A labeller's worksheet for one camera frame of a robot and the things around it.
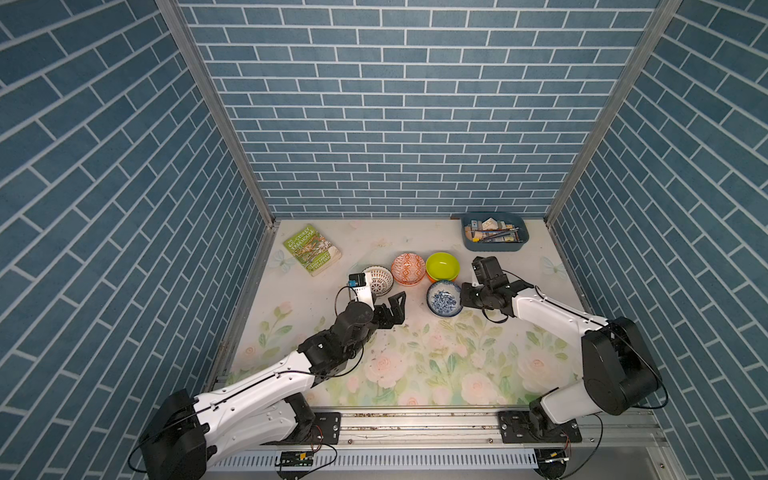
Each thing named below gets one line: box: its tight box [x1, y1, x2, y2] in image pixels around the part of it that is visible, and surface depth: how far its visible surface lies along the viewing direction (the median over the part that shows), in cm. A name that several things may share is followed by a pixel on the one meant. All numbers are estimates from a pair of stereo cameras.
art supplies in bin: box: [464, 217, 523, 243], surface depth 118 cm
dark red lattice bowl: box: [362, 264, 394, 297], surface depth 101 cm
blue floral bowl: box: [426, 280, 463, 317], surface depth 96 cm
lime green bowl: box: [426, 252, 461, 281], surface depth 102 cm
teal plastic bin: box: [461, 211, 529, 252], surface depth 117 cm
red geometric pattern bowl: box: [390, 252, 426, 285], surface depth 103 cm
